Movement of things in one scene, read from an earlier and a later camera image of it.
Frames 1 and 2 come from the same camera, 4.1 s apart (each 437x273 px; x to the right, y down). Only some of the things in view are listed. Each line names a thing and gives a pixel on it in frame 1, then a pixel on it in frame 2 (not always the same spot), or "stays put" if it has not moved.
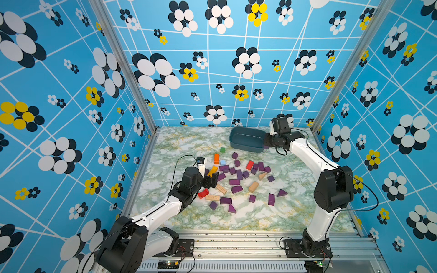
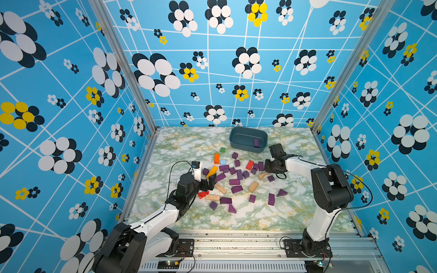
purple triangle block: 281,193 stays put
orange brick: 217,158 stays put
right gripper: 267,135 → 266,166
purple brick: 271,199 stays put
